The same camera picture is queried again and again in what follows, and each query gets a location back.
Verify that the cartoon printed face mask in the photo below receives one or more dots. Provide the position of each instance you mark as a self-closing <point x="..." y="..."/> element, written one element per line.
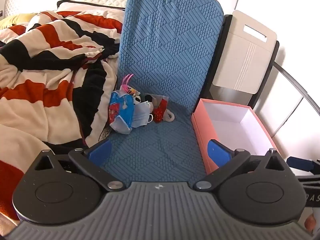
<point x="120" y="107"/>

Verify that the pink cardboard box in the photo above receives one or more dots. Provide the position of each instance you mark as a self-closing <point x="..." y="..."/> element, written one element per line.
<point x="200" y="130"/>

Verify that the pale yellow pillow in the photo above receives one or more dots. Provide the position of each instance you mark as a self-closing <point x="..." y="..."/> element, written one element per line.
<point x="12" y="21"/>

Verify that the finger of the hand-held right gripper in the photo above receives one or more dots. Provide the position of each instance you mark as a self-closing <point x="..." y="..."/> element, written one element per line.
<point x="300" y="163"/>

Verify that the light blue face mask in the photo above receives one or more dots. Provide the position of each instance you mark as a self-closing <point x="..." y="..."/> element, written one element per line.
<point x="140" y="115"/>
<point x="121" y="126"/>

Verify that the blue textured mat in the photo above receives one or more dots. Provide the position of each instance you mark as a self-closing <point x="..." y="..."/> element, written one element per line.
<point x="170" y="55"/>

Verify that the colourful feathered toy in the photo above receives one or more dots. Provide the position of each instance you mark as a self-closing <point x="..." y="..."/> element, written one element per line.
<point x="125" y="87"/>

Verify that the beige folding chair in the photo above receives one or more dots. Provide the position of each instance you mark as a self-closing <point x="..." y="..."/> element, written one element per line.
<point x="240" y="55"/>

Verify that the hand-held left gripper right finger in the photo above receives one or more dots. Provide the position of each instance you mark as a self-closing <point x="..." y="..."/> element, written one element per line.
<point x="218" y="155"/>

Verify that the red gold pouch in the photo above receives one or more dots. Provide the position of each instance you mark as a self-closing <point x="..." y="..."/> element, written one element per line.
<point x="161" y="107"/>

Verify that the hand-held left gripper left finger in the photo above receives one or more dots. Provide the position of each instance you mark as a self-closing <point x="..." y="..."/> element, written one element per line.
<point x="100" y="153"/>

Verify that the white pillow with black piping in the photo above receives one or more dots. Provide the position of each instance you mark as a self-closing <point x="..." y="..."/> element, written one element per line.
<point x="75" y="5"/>

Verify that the red black cream striped blanket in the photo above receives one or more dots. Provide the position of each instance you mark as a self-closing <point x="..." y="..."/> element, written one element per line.
<point x="50" y="80"/>

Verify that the grey curved metal bar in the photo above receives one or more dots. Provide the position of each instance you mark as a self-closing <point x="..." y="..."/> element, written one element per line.
<point x="297" y="80"/>

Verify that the striped patterned blanket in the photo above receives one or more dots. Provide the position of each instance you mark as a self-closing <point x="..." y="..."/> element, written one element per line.
<point x="103" y="133"/>

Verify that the black and white plush cow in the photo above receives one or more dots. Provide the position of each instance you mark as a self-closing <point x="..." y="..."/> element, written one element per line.
<point x="137" y="100"/>

